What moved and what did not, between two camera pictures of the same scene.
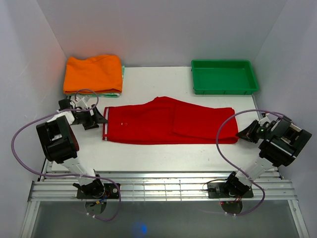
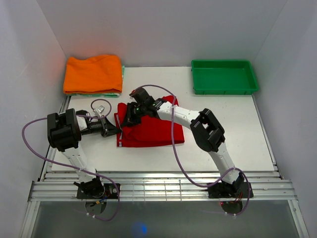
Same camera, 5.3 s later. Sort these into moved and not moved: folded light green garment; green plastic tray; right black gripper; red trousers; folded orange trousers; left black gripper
Moved: left black gripper; right black gripper; red trousers
Not moved: green plastic tray; folded orange trousers; folded light green garment
